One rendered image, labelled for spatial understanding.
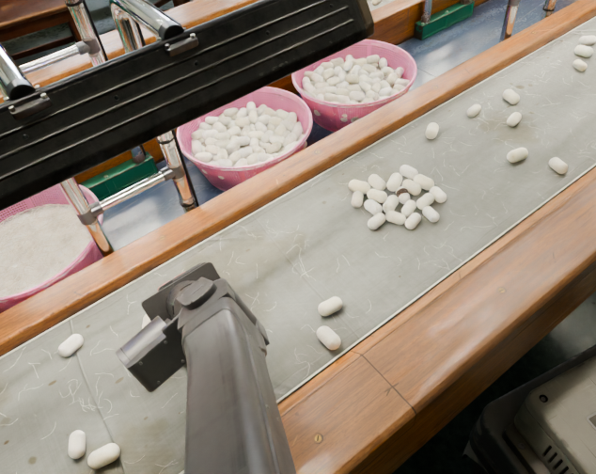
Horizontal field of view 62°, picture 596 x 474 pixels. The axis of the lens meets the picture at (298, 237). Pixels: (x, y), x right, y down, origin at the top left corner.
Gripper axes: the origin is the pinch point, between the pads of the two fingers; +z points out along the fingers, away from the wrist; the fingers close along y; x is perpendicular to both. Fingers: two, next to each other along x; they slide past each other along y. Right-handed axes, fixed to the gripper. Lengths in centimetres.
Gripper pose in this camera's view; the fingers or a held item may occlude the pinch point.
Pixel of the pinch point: (177, 296)
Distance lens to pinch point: 74.6
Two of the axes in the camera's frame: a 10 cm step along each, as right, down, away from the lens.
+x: 4.7, 8.7, 1.8
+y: -7.9, 5.0, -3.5
